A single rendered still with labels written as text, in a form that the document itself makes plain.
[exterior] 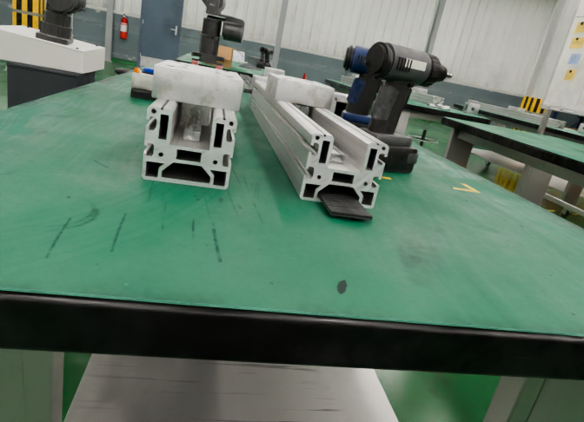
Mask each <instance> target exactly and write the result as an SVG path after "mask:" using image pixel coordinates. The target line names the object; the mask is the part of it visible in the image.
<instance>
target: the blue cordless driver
mask: <svg viewBox="0 0 584 422"><path fill-rule="evenodd" d="M368 50H369V48H365V47H361V46H355V48H353V45H350V46H349V47H347V50H346V54H345V58H344V63H343V68H345V70H346V71H348V69H350V72H353V73H356V74H360V75H359V77H357V78H355V79H354V81H353V84H352V86H351V89H350V91H349V93H348V97H347V99H346V100H347V102H348V104H347V106H346V108H345V110H343V111H342V116H340V117H341V118H342V119H344V120H346V121H347V122H350V123H351V124H353V125H355V126H356V127H357V128H368V125H369V122H370V120H371V115H368V113H369V111H370V109H371V106H372V104H373V101H374V99H375V95H376V93H377V94H378V91H379V88H380V87H381V86H382V85H383V84H384V82H383V81H382V79H379V78H376V77H374V76H371V75H369V74H368V72H367V71H366V66H365V59H366V55H367V53H368Z"/></svg>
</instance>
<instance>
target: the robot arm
mask: <svg viewBox="0 0 584 422"><path fill-rule="evenodd" d="M202 2H203V3H204V4H205V6H206V7H207V8H206V13H207V14H208V15H207V16H206V17H204V18H203V24H202V37H201V44H200V51H199V52H196V51H192V52H191V55H192V56H199V59H198V58H193V57H192V60H191V63H192V64H194V65H198V62H199V61H200V62H203V63H211V64H215V65H216V69H222V66H223V64H222V63H217V62H216V61H221V62H224V59H225V57H222V56H218V49H219V42H220V38H218V37H220V35H221V28H222V36H223V40H227V41H231V42H236V43H242V40H243V34H244V26H245V22H244V21H243V20H242V19H241V18H240V19H239V18H236V17H232V16H227V15H224V14H222V11H223V10H224V9H225V6H226V1H225V0H202ZM86 3H87V2H86V0H47V2H46V10H44V15H43V20H42V21H40V31H38V32H36V38H39V39H43V40H46V41H50V42H53V43H60V44H63V45H69V44H72V43H73V42H74V41H73V40H74V38H73V37H71V32H72V28H71V27H70V16H67V15H71V14H73V13H79V12H81V11H85V7H86ZM210 15H211V16H210ZM222 17H225V18H222ZM222 22H223V25H222Z"/></svg>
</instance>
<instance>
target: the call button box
mask: <svg viewBox="0 0 584 422"><path fill-rule="evenodd" d="M153 75H154V74H152V73H148V72H145V71H140V73H136V72H133V73H132V80H131V88H132V89H131V91H130V96H131V97H135V98H140V99H145V100H151V101H155V100H156V99H157V98H155V97H152V96H151V95H152V85H153Z"/></svg>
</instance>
